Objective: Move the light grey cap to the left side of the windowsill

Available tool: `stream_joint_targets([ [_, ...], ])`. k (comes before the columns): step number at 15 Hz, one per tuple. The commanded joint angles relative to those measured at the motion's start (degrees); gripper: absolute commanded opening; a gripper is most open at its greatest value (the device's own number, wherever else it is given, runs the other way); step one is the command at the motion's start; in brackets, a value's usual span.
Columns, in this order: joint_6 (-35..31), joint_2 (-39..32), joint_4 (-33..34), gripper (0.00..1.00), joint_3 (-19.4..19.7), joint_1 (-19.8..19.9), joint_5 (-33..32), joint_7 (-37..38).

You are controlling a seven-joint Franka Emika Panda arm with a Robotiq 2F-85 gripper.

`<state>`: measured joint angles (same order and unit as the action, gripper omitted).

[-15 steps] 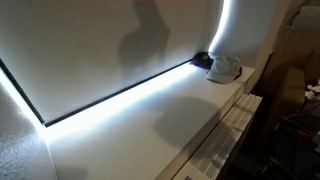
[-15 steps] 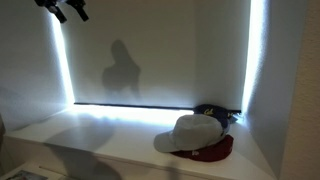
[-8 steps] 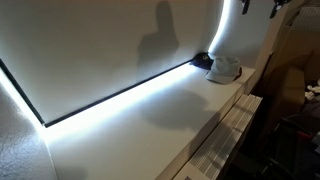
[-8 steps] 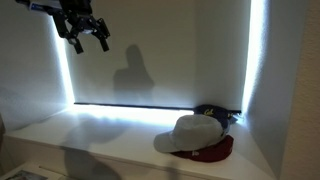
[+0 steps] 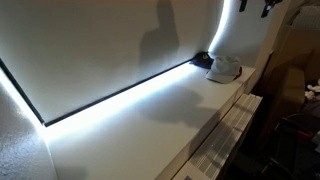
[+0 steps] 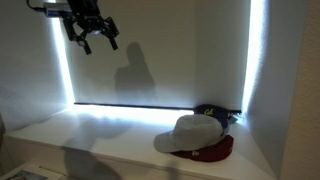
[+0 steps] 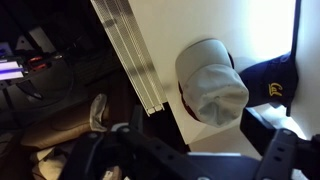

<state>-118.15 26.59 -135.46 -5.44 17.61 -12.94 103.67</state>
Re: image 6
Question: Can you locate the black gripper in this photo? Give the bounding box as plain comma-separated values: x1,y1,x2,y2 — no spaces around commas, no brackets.
62,0,120,56

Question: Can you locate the light grey baseball cap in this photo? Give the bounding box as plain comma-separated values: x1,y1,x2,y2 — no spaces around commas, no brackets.
153,114,231,154

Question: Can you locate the navy cap with yellow logo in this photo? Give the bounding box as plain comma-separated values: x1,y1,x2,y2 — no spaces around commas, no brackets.
193,103,242,134

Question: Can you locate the maroon baseball cap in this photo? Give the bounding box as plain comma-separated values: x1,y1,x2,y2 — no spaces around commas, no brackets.
170,134,235,163

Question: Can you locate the white roller blind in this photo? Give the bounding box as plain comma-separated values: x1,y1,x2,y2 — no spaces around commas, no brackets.
54,0,252,109

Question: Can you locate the black blind bottom bar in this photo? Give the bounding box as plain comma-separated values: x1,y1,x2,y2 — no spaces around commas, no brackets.
73,101,242,114

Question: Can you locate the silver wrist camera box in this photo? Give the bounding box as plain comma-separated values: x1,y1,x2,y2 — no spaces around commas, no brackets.
42,1,73,18

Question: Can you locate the black camera cable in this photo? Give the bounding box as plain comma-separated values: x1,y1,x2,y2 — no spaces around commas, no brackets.
26,0,46,13

